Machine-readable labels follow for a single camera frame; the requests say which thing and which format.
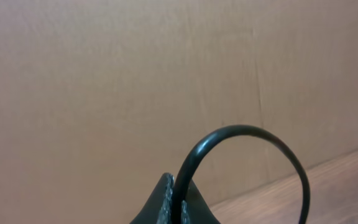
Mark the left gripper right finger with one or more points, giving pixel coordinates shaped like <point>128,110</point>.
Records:
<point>194,210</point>

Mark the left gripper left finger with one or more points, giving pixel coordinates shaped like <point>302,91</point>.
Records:
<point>158,207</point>

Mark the right cardboard panel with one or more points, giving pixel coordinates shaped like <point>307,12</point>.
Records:
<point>99,98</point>

